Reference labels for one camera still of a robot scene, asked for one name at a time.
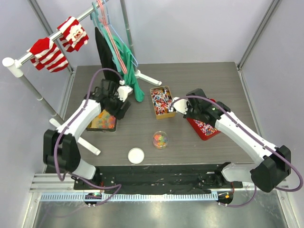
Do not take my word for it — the gold tin of gummy candies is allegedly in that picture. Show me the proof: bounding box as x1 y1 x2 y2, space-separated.
86 110 117 133

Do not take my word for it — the red tin of swirl lollipops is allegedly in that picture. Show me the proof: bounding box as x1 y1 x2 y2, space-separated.
186 97 221 141

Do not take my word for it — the white jar lid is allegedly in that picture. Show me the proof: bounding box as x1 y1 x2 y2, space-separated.
127 148 145 164

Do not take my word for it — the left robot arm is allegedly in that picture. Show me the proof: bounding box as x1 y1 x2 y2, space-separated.
43 79 133 190

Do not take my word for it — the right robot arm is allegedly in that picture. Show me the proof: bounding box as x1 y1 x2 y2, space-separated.
172 89 292 192

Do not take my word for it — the gold tin of ball lollipops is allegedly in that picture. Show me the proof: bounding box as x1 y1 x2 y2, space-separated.
150 86 175 120

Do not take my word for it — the clear plastic jar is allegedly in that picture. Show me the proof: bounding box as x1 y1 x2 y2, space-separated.
152 131 169 149

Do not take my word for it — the black cloth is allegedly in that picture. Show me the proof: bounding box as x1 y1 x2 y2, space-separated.
95 27 120 84

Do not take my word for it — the green cloth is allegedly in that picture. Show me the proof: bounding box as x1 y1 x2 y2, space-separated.
113 35 144 102

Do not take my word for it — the santa striped sock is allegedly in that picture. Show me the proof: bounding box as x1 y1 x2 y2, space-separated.
57 16 89 52

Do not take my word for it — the blue hanger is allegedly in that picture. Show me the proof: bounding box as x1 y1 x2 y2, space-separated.
103 0 139 67

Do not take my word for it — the red white striped sock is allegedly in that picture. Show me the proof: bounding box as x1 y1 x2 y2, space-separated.
27 37 68 73

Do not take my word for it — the pink hanger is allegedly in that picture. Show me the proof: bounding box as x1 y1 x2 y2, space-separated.
97 0 127 74

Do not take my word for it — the teal hanger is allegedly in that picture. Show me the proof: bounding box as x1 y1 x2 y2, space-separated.
90 2 122 73

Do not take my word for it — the clothes rack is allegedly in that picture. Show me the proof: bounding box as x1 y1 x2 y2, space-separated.
2 0 162 155

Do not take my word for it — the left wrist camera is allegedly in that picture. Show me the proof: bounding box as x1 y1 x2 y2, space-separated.
117 80 133 102

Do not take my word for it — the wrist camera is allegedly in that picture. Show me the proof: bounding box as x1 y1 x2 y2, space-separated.
117 80 133 102
169 97 188 115

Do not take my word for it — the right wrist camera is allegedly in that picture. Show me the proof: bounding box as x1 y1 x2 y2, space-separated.
169 97 188 115

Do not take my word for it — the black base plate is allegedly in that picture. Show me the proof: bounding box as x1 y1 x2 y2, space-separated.
45 163 245 196

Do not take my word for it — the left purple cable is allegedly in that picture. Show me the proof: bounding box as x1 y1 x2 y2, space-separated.
53 68 125 207

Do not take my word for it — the slotted cable duct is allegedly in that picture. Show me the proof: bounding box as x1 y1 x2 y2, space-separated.
40 192 218 202

